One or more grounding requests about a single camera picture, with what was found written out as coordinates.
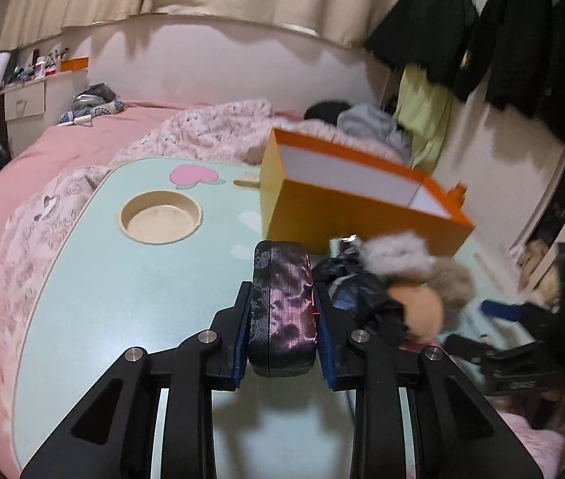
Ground black clothing on bed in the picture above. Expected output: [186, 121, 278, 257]
[304, 101, 352, 125]

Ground black satin frilly cloth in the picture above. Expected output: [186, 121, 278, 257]
[311, 253, 408, 348]

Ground tan plush bear toy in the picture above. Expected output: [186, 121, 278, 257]
[387, 257, 475, 345]

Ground white fluffy pouch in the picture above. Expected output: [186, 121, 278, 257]
[359, 232, 436, 282]

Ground white drawer cabinet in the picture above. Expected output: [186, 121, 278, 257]
[3, 68, 89, 157]

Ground dark purple brocade pouch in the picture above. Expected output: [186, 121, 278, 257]
[248, 240, 317, 377]

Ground grey clothes pile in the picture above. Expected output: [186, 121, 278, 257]
[337, 103, 412, 162]

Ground yellow-green hanging garment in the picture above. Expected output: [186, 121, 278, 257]
[394, 64, 459, 174]

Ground orange water bottle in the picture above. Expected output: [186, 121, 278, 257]
[447, 183, 468, 209]

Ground mint cartoon lap table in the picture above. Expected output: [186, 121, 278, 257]
[9, 156, 528, 479]

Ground black hanging jacket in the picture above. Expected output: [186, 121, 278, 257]
[473, 0, 565, 142]
[363, 0, 480, 102]

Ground striped folded clothes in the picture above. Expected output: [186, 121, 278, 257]
[58, 82, 126, 127]

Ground pink floral quilt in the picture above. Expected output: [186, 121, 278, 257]
[0, 99, 345, 411]

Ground pink bed sheet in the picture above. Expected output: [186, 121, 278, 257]
[0, 101, 304, 475]

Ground orange cardboard box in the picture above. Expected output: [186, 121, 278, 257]
[260, 129, 475, 256]

